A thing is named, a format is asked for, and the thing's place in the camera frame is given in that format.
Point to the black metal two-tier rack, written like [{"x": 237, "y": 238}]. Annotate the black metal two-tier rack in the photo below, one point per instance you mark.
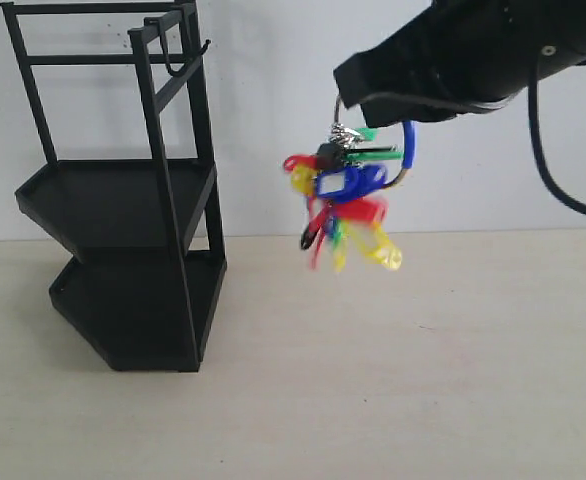
[{"x": 145, "y": 235}]

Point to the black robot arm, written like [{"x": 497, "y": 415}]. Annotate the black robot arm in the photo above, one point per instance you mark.
[{"x": 560, "y": 39}]

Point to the colourful key tag bunch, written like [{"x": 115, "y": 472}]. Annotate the colourful key tag bunch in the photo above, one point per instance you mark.
[{"x": 340, "y": 184}]

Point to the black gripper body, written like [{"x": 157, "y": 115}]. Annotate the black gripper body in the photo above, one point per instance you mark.
[{"x": 455, "y": 57}]

